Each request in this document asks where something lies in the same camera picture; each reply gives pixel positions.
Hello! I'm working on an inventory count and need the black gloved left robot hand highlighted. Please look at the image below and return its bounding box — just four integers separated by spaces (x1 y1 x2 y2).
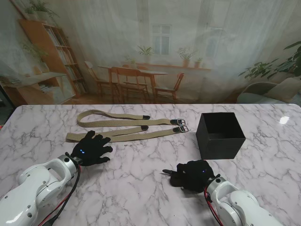
70 130 114 167

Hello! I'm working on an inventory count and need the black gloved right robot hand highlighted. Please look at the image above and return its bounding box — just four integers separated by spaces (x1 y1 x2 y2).
169 160 216 193

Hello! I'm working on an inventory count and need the black square storage box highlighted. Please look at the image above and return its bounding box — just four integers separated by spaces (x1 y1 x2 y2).
196 112 246 160

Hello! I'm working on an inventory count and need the beige woven belt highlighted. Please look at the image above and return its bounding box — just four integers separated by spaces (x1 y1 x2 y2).
66 125 190 143

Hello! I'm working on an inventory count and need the beige woven belt looped end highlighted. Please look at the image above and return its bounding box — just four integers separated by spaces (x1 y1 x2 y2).
77 109 188 129

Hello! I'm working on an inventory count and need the printed room scene backdrop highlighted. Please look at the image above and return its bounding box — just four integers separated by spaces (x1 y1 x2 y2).
0 0 301 105

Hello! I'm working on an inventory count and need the right arm red black cable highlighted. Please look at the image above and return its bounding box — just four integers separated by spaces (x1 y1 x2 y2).
204 188 228 226

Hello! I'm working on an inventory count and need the arm red black cable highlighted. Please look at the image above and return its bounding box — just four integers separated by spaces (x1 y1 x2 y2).
39 164 82 226
204 188 228 226

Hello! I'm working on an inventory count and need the left arm red black cable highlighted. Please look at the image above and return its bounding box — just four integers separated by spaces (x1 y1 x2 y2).
39 164 82 226

